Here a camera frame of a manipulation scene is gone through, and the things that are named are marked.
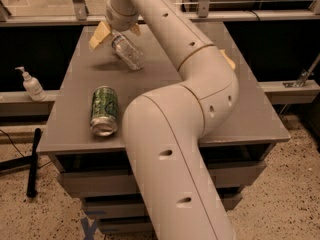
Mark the top grey drawer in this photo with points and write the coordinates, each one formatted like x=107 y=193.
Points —
x=119 y=182

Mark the grey drawer cabinet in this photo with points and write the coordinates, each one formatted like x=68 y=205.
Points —
x=248 y=134

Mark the clear plastic water bottle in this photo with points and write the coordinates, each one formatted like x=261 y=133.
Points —
x=127 y=51

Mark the metal bracket clamp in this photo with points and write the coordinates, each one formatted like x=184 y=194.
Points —
x=304 y=75

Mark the grey drawer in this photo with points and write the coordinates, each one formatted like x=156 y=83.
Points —
x=125 y=225
x=119 y=182
x=114 y=207

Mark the white pump dispenser bottle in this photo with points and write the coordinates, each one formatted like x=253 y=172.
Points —
x=32 y=85

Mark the yellow sponge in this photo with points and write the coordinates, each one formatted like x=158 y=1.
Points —
x=228 y=59

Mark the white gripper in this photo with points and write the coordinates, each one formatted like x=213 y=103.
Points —
x=120 y=20

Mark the bottom grey drawer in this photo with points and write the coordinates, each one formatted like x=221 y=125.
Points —
x=125 y=225

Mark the green soda can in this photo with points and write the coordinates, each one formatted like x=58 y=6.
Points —
x=104 y=113

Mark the metal railing frame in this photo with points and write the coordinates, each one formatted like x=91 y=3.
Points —
x=36 y=12

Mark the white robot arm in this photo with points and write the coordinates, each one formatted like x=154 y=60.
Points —
x=161 y=128

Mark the black pole stand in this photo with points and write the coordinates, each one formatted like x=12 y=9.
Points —
x=31 y=161

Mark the middle grey drawer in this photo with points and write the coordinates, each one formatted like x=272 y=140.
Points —
x=114 y=207

